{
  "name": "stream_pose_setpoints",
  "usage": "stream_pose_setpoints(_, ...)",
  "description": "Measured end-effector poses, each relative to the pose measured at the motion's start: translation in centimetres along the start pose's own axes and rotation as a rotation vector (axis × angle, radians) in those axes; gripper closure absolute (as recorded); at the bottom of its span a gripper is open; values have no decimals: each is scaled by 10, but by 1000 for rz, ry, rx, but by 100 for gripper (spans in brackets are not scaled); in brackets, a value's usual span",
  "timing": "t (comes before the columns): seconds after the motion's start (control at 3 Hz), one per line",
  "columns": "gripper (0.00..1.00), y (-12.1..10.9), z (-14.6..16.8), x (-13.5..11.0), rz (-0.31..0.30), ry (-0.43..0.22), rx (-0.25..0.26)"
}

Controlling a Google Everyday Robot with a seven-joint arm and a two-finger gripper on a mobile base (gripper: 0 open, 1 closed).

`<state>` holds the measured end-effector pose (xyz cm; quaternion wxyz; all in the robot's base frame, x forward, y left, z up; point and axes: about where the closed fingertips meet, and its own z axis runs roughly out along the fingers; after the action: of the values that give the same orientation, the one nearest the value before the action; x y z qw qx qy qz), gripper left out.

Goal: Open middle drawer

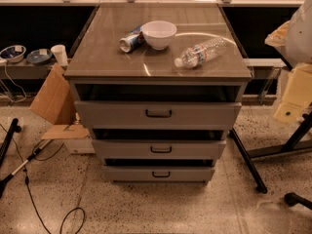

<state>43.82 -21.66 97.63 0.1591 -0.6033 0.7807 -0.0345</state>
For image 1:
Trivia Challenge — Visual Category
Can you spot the brown cardboard box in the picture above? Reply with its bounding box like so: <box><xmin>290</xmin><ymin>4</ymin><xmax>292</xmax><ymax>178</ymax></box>
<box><xmin>30</xmin><ymin>63</ymin><xmax>89</xmax><ymax>139</ymax></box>

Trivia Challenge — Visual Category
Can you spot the clear plastic water bottle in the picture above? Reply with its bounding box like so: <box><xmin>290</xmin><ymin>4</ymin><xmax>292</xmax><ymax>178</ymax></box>
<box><xmin>175</xmin><ymin>37</ymin><xmax>227</xmax><ymax>68</ymax></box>

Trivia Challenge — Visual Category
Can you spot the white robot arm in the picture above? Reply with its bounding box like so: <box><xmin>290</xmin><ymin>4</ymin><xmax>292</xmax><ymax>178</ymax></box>
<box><xmin>264</xmin><ymin>0</ymin><xmax>312</xmax><ymax>124</ymax></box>

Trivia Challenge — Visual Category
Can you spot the grey drawer cabinet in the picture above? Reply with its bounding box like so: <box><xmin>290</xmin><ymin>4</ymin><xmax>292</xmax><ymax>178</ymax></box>
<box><xmin>63</xmin><ymin>3</ymin><xmax>254</xmax><ymax>184</ymax></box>

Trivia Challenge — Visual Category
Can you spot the black and silver pole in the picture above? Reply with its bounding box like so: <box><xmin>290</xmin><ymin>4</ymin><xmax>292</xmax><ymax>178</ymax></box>
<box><xmin>0</xmin><ymin>139</ymin><xmax>53</xmax><ymax>198</ymax></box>

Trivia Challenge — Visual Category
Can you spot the white paper cup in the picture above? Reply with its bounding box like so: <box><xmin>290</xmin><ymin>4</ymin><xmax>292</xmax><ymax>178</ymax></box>
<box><xmin>51</xmin><ymin>45</ymin><xmax>68</xmax><ymax>67</ymax></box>

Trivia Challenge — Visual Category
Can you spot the grey wall shelf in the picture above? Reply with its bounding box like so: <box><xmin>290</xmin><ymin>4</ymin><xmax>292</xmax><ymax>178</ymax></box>
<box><xmin>0</xmin><ymin>58</ymin><xmax>57</xmax><ymax>80</ymax></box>

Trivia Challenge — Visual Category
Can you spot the grey bottom drawer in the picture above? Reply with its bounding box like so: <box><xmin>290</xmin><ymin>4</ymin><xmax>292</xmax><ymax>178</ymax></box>
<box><xmin>103</xmin><ymin>166</ymin><xmax>215</xmax><ymax>182</ymax></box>

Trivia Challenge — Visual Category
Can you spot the grey drawer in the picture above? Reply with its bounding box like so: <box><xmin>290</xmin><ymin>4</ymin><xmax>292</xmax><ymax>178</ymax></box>
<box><xmin>103</xmin><ymin>166</ymin><xmax>215</xmax><ymax>182</ymax></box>
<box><xmin>74</xmin><ymin>101</ymin><xmax>242</xmax><ymax>130</ymax></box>
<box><xmin>93</xmin><ymin>139</ymin><xmax>226</xmax><ymax>159</ymax></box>

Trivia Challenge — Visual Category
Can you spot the black table stand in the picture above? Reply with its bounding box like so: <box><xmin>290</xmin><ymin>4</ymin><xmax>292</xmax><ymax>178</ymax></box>
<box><xmin>228</xmin><ymin>110</ymin><xmax>312</xmax><ymax>195</ymax></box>

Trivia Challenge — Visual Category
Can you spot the crushed blue soda can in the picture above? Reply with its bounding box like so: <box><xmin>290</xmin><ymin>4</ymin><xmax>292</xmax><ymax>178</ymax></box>
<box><xmin>119</xmin><ymin>25</ymin><xmax>144</xmax><ymax>53</ymax></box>

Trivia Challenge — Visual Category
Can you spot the grey top drawer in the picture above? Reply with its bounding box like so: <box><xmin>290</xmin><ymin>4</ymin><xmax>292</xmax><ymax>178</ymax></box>
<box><xmin>74</xmin><ymin>101</ymin><xmax>242</xmax><ymax>130</ymax></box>

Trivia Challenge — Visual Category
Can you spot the black stand leg left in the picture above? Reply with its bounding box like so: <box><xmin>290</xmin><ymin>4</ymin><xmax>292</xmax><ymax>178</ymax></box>
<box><xmin>0</xmin><ymin>118</ymin><xmax>21</xmax><ymax>166</ymax></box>

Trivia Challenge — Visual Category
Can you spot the blue bowl right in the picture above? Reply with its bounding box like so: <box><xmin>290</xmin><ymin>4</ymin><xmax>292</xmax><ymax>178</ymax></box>
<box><xmin>26</xmin><ymin>49</ymin><xmax>52</xmax><ymax>65</ymax></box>

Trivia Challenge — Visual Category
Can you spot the white bowl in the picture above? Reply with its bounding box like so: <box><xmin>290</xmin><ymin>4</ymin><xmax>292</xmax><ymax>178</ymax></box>
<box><xmin>142</xmin><ymin>20</ymin><xmax>177</xmax><ymax>50</ymax></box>

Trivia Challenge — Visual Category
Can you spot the black floor cable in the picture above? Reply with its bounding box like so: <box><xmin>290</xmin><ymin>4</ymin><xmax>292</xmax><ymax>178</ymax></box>
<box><xmin>0</xmin><ymin>123</ymin><xmax>87</xmax><ymax>234</ymax></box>

